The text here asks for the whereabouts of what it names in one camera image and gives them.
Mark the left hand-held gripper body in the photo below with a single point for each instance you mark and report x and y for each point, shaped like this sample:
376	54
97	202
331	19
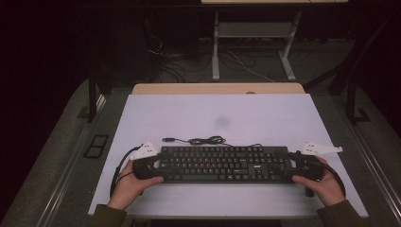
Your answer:
145	165

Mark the person's left hand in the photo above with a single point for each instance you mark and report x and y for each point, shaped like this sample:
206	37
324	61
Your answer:
129	189

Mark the white-framed desk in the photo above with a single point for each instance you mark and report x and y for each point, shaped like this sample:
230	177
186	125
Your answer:
252	30

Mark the black computer keyboard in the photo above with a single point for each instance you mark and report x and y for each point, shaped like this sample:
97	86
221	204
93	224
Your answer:
220	164

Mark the metal floor rail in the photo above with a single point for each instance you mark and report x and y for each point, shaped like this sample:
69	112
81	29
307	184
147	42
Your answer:
67	171
376	170

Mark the wooden table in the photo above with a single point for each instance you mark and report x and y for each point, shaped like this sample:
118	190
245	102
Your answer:
189	88

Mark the black metal stand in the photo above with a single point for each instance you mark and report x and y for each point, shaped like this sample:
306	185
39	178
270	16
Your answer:
92	101
351	101

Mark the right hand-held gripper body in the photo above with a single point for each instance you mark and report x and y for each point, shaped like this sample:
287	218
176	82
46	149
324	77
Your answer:
310	167

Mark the person's right hand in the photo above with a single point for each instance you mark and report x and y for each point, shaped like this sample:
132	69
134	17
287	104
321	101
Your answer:
327	189

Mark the black floor socket frame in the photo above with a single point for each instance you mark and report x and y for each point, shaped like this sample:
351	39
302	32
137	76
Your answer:
96	146

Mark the grey table grommet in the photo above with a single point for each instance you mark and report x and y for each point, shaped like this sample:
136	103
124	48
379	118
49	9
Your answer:
251	92

